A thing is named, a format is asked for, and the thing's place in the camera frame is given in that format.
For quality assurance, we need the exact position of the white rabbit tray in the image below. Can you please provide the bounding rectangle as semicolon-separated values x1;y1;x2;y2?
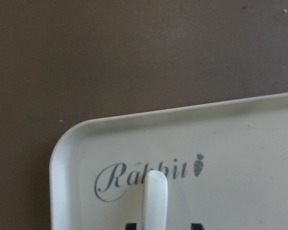
49;93;288;230

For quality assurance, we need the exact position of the white ceramic spoon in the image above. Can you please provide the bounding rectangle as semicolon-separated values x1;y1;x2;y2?
142;170;168;230

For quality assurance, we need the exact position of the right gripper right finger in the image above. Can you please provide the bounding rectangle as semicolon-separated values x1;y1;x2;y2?
191;223;204;230

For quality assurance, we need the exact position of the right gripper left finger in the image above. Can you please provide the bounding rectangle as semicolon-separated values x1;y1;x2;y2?
125;223;136;230

